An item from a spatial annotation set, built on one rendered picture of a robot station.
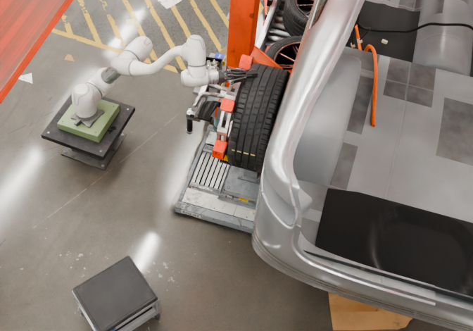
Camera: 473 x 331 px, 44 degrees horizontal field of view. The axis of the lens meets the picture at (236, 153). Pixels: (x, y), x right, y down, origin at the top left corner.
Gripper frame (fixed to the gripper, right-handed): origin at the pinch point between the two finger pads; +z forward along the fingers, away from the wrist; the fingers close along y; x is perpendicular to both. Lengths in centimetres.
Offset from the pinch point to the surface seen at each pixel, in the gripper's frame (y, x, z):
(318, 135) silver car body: 48, -3, 29
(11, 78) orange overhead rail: 174, 165, -88
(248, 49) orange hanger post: -48, -22, 9
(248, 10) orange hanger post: -46.2, 10.9, 5.4
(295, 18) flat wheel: -127, -60, 65
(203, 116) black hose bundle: 9.6, -22.8, -29.2
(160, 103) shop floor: -93, -114, -48
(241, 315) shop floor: 91, -127, -10
